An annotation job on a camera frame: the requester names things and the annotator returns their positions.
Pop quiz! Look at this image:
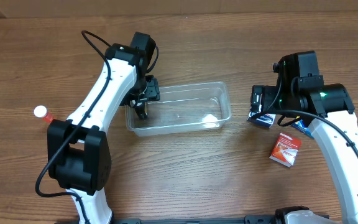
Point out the left black cable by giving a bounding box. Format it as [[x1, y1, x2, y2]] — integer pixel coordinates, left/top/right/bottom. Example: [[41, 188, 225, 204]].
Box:
[[35, 29, 160, 224]]

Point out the black bottle white cap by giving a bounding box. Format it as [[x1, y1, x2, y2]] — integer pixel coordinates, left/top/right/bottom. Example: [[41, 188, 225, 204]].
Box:
[[134, 103, 148, 120]]

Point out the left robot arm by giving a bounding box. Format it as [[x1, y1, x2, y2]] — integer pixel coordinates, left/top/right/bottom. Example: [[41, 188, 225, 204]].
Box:
[[35, 32, 160, 223]]

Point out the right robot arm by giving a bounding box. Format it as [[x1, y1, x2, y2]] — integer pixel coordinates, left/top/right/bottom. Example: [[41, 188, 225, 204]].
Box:
[[250, 50, 358, 223]]

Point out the orange tube white cap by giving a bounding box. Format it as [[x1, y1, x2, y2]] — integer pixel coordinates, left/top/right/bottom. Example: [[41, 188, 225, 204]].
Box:
[[34, 105, 54, 123]]

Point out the clear plastic container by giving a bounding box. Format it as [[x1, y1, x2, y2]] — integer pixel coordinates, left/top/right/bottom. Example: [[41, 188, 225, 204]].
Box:
[[126, 82, 232, 137]]

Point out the red white small box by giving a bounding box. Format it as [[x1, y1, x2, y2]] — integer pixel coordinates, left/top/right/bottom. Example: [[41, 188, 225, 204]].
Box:
[[269, 133, 301, 167]]

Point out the blue yellow VapoDrops box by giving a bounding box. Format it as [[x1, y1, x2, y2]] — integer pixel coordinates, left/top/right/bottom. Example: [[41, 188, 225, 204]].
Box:
[[291, 119, 313, 139]]

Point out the white blue bandage box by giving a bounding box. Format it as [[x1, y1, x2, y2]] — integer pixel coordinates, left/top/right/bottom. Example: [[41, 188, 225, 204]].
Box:
[[247, 93, 275, 128]]

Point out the right black cable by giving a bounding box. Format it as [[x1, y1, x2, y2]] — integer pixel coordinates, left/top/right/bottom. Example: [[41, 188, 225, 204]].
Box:
[[249, 76, 358, 209]]

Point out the black cable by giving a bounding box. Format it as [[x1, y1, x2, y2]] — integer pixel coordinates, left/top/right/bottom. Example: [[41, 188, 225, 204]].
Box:
[[249, 76, 358, 209], [35, 29, 160, 224]]

